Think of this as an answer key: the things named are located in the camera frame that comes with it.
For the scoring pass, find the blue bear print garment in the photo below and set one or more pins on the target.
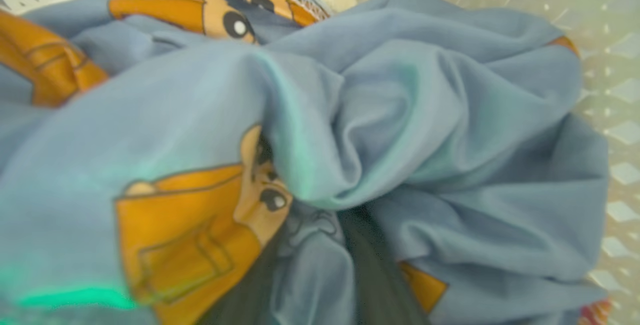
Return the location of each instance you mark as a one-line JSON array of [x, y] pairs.
[[400, 115]]

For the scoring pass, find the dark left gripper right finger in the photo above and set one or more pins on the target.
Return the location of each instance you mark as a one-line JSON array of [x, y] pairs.
[[385, 285]]

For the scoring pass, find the cream perforated laundry basket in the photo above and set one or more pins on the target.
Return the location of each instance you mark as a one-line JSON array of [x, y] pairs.
[[615, 40]]

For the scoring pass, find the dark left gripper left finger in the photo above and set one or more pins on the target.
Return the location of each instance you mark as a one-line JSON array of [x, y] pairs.
[[250, 300]]

